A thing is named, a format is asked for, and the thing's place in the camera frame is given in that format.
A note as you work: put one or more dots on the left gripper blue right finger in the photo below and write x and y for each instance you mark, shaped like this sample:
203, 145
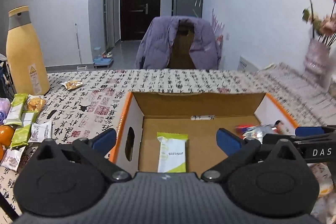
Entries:
228, 142

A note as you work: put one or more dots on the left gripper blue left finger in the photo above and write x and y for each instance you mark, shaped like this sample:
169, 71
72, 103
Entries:
105, 141

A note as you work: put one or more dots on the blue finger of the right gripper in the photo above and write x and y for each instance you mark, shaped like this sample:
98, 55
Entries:
309, 131
272, 139

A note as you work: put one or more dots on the red silver snack bag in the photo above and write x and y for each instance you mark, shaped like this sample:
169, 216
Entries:
255, 132

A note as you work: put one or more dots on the green white snack bar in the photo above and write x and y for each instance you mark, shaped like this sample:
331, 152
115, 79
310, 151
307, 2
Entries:
172, 152

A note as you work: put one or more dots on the pink quilted cloth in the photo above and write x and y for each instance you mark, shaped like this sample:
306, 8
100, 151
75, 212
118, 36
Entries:
308, 103

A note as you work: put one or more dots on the red cardboard pumpkin box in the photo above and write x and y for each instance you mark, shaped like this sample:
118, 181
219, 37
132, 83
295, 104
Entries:
197, 115

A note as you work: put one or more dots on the green snack bar on table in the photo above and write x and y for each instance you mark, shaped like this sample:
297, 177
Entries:
16, 110

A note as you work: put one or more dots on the wooden chair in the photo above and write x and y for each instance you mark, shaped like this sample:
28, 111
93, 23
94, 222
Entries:
180, 57

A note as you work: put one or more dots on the orange tangerine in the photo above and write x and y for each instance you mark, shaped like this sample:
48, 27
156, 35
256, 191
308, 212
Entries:
6, 135

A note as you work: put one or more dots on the yellow thermos bottle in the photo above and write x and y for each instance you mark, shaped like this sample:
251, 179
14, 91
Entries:
24, 54

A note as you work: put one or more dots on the purple jacket on chair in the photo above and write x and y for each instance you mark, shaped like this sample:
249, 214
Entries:
155, 48

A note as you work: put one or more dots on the dried rose bouquet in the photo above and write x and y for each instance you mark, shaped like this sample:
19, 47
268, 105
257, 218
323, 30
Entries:
320, 15

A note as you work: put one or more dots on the purple tissue pack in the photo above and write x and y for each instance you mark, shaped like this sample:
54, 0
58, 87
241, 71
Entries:
5, 106

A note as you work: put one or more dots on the dark entrance door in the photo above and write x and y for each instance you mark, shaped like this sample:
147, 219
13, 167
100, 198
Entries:
136, 16

